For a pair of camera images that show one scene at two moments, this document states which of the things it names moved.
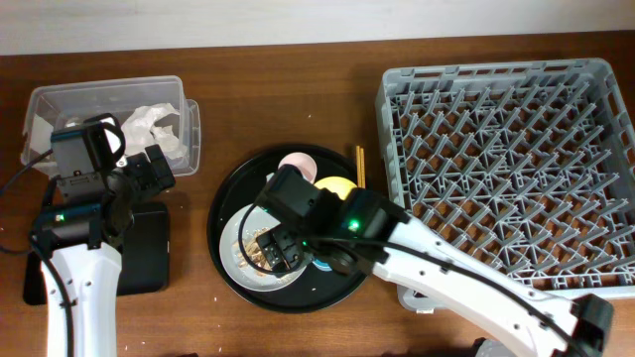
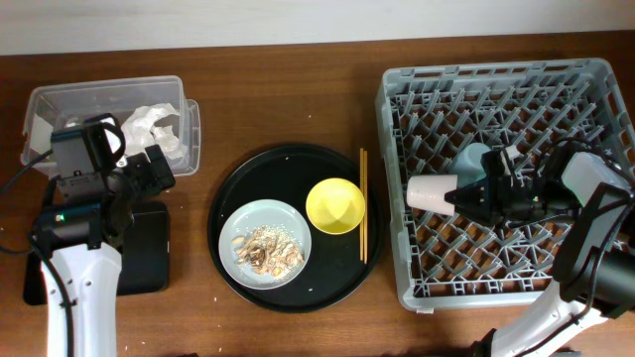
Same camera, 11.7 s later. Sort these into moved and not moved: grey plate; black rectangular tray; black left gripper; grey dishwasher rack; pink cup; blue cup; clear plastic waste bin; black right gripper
Moved: black right gripper; pink cup; blue cup
Not moved: black rectangular tray; grey plate; clear plastic waste bin; grey dishwasher rack; black left gripper
